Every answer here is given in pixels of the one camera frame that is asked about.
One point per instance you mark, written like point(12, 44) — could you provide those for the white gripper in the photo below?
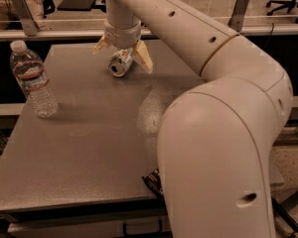
point(123, 38)

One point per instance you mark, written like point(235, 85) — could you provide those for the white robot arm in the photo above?
point(214, 140)

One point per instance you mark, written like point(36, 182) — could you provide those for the metal rail bracket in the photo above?
point(29, 26)
point(238, 13)

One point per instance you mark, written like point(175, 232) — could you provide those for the right metal rail bracket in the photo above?
point(238, 13)

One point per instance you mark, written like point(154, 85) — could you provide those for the black snack bar wrapper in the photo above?
point(153, 182)

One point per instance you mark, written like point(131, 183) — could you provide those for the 7up soda can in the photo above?
point(120, 62)

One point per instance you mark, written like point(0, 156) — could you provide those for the black flat panel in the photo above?
point(76, 5)

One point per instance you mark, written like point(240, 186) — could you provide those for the black drawer handle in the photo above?
point(144, 229)

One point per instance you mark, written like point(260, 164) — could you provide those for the left metal rail bracket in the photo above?
point(29, 26)

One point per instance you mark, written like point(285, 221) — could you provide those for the clear plastic water bottle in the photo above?
point(29, 71)

